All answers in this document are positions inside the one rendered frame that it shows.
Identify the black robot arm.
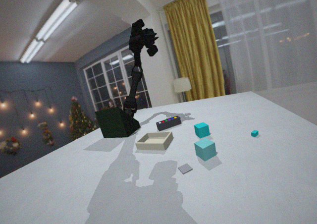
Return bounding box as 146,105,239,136
123,27,143,118

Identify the beige open tray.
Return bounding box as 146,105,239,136
135,131,173,151

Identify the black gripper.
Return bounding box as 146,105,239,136
132,19,158,56

